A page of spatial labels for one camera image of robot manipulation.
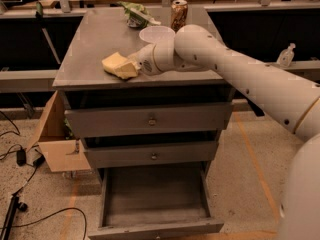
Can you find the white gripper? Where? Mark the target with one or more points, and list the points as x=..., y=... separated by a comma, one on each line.
x=144, y=61

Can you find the yellow sponge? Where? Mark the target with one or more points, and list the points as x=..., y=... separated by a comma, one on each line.
x=120, y=66

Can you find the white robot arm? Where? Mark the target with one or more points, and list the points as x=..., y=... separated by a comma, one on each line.
x=293, y=101

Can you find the grey drawer cabinet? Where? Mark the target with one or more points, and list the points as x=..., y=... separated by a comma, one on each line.
x=83, y=84

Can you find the top grey drawer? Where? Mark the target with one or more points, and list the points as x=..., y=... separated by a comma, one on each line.
x=121, y=121

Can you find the grey drawer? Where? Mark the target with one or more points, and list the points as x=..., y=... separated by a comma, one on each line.
x=166, y=153
x=121, y=121
x=155, y=202

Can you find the middle grey drawer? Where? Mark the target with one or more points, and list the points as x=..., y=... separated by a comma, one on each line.
x=166, y=153

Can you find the bottom grey drawer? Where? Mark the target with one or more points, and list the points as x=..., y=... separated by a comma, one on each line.
x=155, y=202

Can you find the white bowl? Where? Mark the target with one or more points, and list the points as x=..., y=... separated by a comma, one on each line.
x=155, y=34

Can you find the green chip bag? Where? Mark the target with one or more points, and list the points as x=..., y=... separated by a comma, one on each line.
x=137, y=15

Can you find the gold drink can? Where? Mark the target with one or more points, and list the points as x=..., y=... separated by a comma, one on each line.
x=179, y=11

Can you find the cardboard box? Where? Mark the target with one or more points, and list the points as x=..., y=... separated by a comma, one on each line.
x=61, y=154

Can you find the clear sanitizer bottle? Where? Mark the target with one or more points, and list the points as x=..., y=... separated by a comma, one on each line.
x=286, y=56

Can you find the black power adapter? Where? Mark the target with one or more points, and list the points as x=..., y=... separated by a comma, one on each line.
x=21, y=157

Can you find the black tripod leg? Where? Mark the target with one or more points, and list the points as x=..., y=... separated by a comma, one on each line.
x=6, y=229

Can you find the grey metal rail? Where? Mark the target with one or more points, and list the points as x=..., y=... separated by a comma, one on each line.
x=27, y=81

